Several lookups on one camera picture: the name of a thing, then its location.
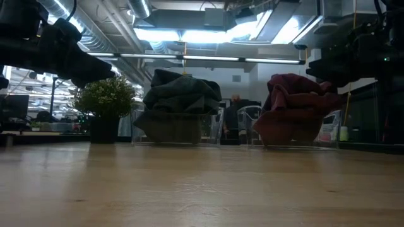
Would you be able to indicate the light grey baseball cap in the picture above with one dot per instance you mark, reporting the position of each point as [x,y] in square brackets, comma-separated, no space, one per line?
[170,129]

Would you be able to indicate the black computer monitor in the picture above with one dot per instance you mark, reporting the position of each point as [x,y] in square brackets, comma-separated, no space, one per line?
[14,107]

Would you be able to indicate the small grey wall panel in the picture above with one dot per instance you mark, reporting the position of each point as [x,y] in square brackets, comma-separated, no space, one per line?
[236,79]

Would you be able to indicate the smooth silver air duct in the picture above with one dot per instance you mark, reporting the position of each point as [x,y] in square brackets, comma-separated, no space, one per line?
[139,8]

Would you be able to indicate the black aluminium table frame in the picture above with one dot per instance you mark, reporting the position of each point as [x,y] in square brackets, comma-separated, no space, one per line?
[47,138]

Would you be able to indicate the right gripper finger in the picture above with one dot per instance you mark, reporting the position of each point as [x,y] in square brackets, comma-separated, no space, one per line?
[328,69]

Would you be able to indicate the person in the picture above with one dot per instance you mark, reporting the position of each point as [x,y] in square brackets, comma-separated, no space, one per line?
[235,110]

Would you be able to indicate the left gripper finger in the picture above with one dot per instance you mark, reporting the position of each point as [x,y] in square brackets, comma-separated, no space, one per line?
[94,67]

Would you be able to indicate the long ceiling light bar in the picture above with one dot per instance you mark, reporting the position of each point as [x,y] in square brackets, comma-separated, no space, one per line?
[208,58]

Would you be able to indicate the grey cloth garment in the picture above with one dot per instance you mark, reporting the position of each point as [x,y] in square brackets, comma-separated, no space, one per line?
[176,105]

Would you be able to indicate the grey ceiling equipment box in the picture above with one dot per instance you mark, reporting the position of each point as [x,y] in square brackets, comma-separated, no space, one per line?
[219,19]

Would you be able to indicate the green potted plant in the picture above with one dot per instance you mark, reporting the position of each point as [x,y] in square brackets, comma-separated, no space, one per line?
[104,94]

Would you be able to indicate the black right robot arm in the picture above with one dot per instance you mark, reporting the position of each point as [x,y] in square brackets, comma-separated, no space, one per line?
[394,31]

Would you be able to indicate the black metal stand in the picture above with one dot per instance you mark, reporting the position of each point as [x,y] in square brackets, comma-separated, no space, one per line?
[52,94]

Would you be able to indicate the clear plastic bin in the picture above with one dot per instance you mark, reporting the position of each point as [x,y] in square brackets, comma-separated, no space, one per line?
[249,126]
[214,132]

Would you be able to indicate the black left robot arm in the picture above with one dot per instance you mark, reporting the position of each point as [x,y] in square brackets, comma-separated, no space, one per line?
[19,53]

